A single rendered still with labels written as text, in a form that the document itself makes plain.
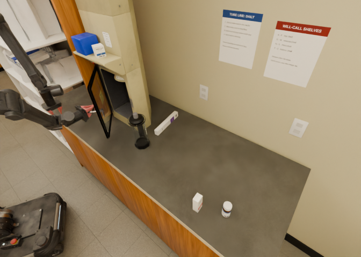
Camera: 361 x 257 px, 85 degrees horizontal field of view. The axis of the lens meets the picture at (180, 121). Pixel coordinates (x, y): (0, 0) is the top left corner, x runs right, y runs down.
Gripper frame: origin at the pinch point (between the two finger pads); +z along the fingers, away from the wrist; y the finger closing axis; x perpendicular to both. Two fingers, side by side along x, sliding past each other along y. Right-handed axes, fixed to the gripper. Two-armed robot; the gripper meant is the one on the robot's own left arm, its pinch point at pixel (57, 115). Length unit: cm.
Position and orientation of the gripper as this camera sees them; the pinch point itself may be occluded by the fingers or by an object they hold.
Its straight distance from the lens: 162.7
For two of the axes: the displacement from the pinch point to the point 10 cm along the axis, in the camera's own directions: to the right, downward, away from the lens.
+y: 6.3, -5.3, 5.7
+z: 0.5, 7.6, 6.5
